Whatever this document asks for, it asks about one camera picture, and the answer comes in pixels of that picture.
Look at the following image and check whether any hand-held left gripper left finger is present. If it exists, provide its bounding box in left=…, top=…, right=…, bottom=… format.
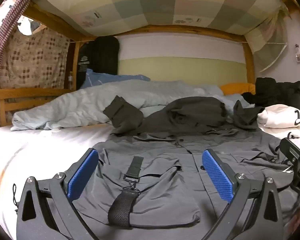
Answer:
left=16, top=148, right=99, bottom=240

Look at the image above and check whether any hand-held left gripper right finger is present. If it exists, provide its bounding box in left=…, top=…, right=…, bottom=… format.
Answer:
left=202, top=149, right=283, bottom=240

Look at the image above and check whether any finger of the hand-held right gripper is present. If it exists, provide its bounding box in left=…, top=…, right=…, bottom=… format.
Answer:
left=279, top=137, right=300, bottom=166

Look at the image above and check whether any grey jacket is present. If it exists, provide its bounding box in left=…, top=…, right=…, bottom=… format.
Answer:
left=74, top=95, right=300, bottom=228

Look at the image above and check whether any white garment with black print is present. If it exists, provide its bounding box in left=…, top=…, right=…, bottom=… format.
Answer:
left=257, top=104, right=300, bottom=139

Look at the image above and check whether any white bed sheet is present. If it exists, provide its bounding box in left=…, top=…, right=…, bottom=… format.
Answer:
left=0, top=124, right=120, bottom=240

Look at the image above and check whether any black puffy jacket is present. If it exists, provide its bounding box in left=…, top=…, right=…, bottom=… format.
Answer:
left=241, top=77, right=300, bottom=110

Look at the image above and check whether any light blue duvet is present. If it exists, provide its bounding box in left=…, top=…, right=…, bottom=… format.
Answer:
left=10, top=80, right=250, bottom=132

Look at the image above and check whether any orange pillow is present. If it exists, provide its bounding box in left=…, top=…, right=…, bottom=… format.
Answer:
left=220, top=82, right=256, bottom=96

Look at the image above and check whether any blue pillow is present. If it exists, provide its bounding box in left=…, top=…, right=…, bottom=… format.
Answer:
left=79, top=69, right=151, bottom=89

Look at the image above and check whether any black hanging bag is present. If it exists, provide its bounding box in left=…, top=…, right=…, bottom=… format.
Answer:
left=76, top=36, right=120, bottom=90

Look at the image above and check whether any brown patterned curtain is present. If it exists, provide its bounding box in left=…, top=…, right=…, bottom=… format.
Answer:
left=5, top=25, right=70, bottom=90

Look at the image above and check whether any red white striped cloth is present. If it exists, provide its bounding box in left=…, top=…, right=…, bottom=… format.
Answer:
left=0, top=0, right=47, bottom=130

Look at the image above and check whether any pastel checked canopy cloth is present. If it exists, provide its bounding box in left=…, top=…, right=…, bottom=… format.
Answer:
left=31, top=0, right=289, bottom=67

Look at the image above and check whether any wooden bunk bed frame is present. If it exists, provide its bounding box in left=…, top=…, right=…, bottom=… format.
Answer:
left=0, top=0, right=300, bottom=128

